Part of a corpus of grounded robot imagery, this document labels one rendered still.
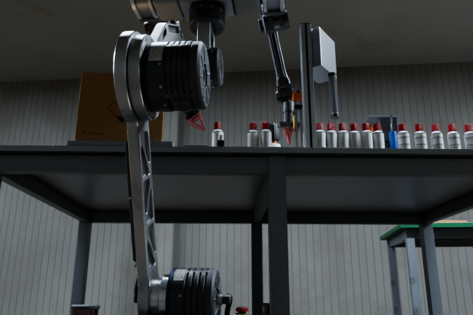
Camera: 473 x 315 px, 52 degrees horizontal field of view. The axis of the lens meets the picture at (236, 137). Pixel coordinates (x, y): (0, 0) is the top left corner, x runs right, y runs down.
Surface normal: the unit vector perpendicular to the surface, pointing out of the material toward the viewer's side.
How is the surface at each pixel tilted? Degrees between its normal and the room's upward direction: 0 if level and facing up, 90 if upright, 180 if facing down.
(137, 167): 115
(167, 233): 90
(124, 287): 90
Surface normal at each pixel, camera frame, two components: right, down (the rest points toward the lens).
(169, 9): 0.00, 0.95
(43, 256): -0.11, -0.31
